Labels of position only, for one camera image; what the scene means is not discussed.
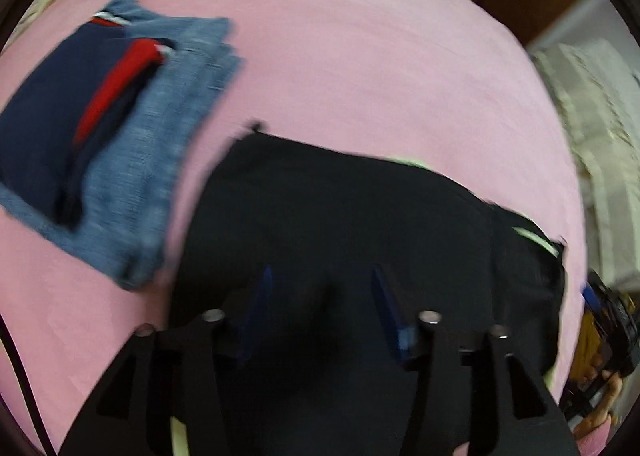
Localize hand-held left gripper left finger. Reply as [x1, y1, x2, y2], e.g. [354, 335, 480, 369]
[60, 266, 273, 456]

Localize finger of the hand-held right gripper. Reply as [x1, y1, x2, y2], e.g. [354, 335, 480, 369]
[581, 281, 608, 317]

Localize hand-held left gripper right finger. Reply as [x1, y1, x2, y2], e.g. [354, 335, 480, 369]
[372, 268, 581, 456]

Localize green and black garment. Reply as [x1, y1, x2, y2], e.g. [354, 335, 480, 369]
[167, 123, 568, 456]

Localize person's right hand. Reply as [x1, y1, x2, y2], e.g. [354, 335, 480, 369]
[570, 371, 626, 442]

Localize wooden drawer chest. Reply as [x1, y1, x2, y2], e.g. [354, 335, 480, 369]
[567, 308, 608, 389]

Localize lace covered table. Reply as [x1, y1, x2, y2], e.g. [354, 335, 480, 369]
[530, 38, 640, 287]

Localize folded blue jeans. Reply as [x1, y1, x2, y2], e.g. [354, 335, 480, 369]
[0, 0, 243, 289]

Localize pink bed blanket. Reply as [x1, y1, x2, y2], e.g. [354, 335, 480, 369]
[0, 0, 588, 452]

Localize navy garment with red stripe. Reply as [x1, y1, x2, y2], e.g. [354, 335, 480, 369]
[0, 21, 178, 229]

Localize black cable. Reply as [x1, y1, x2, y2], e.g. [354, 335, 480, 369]
[0, 316, 56, 454]

